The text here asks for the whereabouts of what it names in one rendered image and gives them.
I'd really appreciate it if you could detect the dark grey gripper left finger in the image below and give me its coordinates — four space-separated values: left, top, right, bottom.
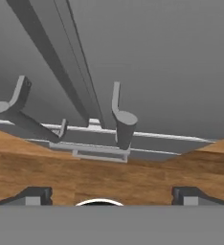
0 186 54 207

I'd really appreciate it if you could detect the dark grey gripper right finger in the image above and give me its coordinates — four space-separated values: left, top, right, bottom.
170 186 224 207

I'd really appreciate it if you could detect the grey fridge drawer front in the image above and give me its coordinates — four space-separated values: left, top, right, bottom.
0 118 219 163

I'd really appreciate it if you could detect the white round rim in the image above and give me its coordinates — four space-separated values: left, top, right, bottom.
75 197 124 207

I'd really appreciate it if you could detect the grey fridge drawer handle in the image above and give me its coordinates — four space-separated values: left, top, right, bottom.
48 118 131 164

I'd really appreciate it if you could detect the grey fridge door handle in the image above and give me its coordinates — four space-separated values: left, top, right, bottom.
0 75 62 144
111 81 139 151

